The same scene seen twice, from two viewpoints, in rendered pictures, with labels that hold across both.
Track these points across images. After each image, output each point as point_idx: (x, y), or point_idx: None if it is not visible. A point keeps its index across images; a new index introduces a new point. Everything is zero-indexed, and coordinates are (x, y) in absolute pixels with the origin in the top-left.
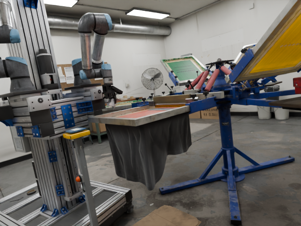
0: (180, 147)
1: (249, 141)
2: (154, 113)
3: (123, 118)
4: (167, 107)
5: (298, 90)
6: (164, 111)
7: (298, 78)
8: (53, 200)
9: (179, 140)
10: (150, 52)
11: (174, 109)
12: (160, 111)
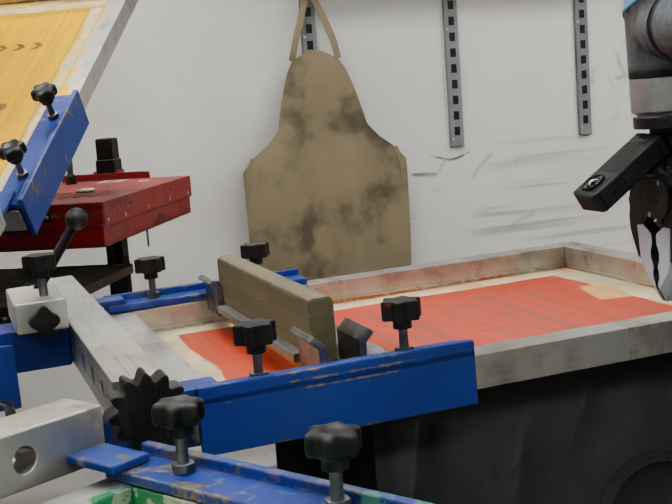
0: (368, 470)
1: None
2: (486, 257)
3: (608, 250)
4: (269, 371)
5: (109, 235)
6: (445, 260)
7: (109, 201)
8: None
9: (368, 435)
10: None
11: (391, 269)
12: (387, 329)
